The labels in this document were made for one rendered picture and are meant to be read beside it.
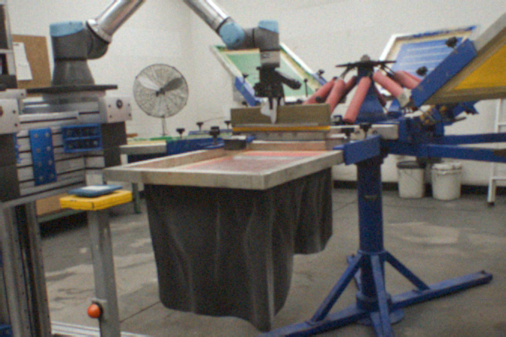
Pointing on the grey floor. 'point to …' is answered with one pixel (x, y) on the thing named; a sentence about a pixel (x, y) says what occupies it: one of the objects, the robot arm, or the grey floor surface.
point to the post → (102, 251)
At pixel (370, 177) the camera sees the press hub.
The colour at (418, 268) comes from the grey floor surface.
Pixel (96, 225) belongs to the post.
